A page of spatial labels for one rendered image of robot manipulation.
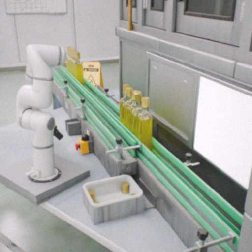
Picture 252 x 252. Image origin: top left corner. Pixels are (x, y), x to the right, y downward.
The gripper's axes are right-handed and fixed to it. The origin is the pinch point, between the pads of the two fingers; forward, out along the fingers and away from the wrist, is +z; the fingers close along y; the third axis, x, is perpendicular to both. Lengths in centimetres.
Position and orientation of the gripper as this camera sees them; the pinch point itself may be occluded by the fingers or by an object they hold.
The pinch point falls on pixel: (59, 136)
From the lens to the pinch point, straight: 187.9
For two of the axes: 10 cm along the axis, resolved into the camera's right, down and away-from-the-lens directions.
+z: 7.0, 6.9, 1.9
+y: -1.4, 3.9, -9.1
